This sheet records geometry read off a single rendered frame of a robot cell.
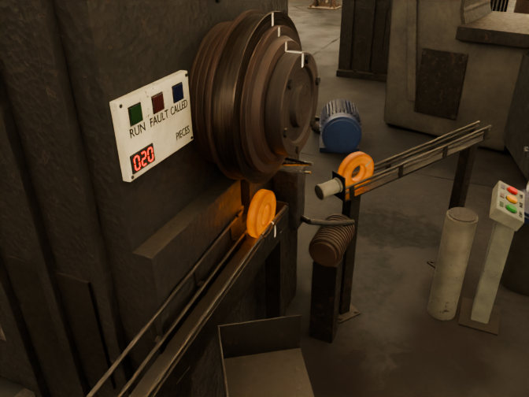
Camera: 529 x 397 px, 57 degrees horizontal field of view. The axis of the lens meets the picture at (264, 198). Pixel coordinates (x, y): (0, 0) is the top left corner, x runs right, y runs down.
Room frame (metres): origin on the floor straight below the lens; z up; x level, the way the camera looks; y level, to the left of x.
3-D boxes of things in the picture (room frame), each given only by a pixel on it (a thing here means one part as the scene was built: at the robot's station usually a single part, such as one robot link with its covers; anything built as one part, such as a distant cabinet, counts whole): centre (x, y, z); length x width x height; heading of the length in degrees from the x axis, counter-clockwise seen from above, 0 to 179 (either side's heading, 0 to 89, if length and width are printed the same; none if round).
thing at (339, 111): (3.54, -0.59, 0.17); 0.57 x 0.31 x 0.34; 175
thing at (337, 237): (1.57, -0.26, 0.27); 0.22 x 0.13 x 0.53; 155
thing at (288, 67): (1.29, -0.09, 1.11); 0.28 x 0.06 x 0.28; 155
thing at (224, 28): (1.36, 0.08, 1.12); 0.47 x 0.10 x 0.47; 155
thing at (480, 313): (1.63, -0.95, 0.31); 0.24 x 0.16 x 0.62; 155
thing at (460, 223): (1.66, -0.79, 0.26); 0.12 x 0.12 x 0.52
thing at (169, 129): (1.07, 0.25, 1.15); 0.26 x 0.02 x 0.18; 155
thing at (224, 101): (1.33, 0.00, 1.11); 0.47 x 0.06 x 0.47; 155
